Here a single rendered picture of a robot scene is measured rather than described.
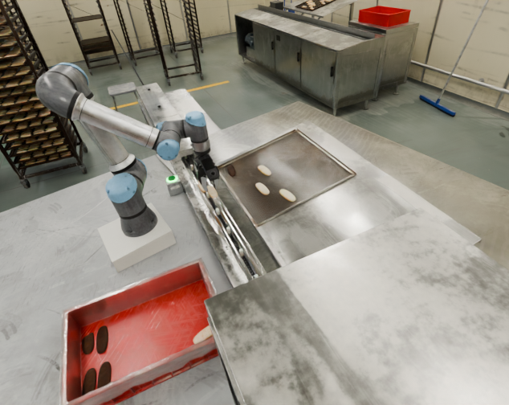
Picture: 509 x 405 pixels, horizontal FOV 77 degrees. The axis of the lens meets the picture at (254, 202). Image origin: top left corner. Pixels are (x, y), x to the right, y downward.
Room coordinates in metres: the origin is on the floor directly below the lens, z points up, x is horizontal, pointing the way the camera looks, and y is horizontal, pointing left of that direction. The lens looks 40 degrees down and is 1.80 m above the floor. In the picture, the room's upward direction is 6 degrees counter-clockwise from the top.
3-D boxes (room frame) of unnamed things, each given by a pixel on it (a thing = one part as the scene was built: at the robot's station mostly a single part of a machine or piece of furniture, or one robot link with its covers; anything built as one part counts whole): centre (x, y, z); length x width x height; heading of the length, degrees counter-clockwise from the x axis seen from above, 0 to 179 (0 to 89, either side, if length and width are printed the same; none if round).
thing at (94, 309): (0.55, 0.38, 0.87); 0.49 x 0.34 x 0.10; 111
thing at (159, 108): (2.17, 0.58, 0.89); 1.25 x 0.18 x 0.09; 21
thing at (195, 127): (1.19, 0.20, 1.24); 0.09 x 0.08 x 0.11; 93
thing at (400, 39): (4.41, -1.82, 0.44); 0.70 x 0.55 x 0.87; 21
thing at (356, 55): (5.20, -1.08, 0.51); 3.00 x 1.26 x 1.03; 21
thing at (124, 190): (1.04, 0.51, 1.05); 0.13 x 0.12 x 0.14; 3
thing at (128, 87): (4.18, 1.54, 0.23); 0.36 x 0.36 x 0.46; 21
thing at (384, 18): (4.41, -1.82, 0.93); 0.51 x 0.36 x 0.13; 25
